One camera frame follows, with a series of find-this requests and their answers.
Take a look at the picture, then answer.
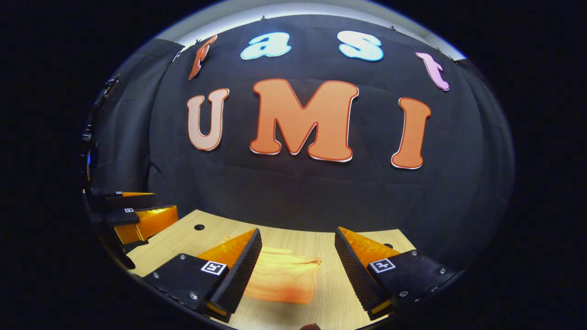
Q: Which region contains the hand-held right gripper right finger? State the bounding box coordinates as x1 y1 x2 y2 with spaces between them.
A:
333 226 459 321

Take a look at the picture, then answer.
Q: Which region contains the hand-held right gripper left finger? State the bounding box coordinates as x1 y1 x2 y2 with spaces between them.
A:
143 228 263 323

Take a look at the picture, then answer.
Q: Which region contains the orange T-shirt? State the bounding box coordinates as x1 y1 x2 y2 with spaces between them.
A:
222 236 323 305

